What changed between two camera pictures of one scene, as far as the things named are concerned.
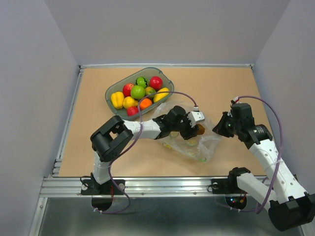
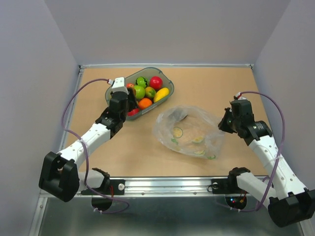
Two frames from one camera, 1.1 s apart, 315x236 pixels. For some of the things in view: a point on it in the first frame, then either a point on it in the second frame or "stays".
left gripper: (190, 132) → (132, 100)
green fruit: (138, 92) stays
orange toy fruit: (145, 103) stays
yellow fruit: (150, 90) stays
